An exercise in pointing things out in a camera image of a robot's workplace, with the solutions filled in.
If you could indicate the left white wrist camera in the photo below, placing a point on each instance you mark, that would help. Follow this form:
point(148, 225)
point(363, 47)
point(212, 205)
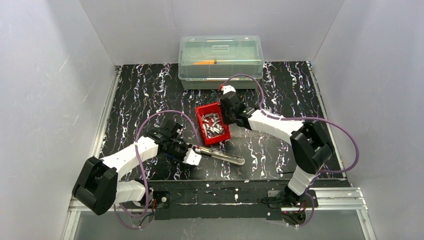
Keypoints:
point(192, 158)

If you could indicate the clear plastic storage box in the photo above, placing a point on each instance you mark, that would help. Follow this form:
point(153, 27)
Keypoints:
point(239, 57)

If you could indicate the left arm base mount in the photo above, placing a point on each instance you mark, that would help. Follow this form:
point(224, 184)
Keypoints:
point(158, 199)

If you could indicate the blue stapler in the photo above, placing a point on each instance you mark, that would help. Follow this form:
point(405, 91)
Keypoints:
point(171, 156)

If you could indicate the black silver stapler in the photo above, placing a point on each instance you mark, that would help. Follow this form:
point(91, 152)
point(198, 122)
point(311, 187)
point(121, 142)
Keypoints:
point(226, 157)

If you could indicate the pile of staple strips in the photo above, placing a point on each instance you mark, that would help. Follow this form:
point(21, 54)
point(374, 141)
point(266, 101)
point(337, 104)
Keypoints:
point(212, 125)

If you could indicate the orange tool inside box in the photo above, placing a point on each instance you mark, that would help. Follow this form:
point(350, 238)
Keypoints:
point(205, 62)

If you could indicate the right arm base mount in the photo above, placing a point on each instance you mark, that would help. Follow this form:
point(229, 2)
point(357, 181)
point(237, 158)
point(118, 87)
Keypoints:
point(288, 199)

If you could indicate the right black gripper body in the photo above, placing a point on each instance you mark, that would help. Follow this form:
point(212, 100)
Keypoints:
point(226, 110)

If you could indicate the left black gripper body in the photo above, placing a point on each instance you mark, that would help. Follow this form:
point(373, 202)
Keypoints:
point(185, 150)

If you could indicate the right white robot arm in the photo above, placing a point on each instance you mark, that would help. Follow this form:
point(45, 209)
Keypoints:
point(309, 142)

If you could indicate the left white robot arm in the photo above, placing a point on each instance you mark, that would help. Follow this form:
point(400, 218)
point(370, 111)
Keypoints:
point(99, 185)

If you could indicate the red plastic bin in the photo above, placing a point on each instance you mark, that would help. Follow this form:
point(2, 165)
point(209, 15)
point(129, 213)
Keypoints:
point(212, 108)

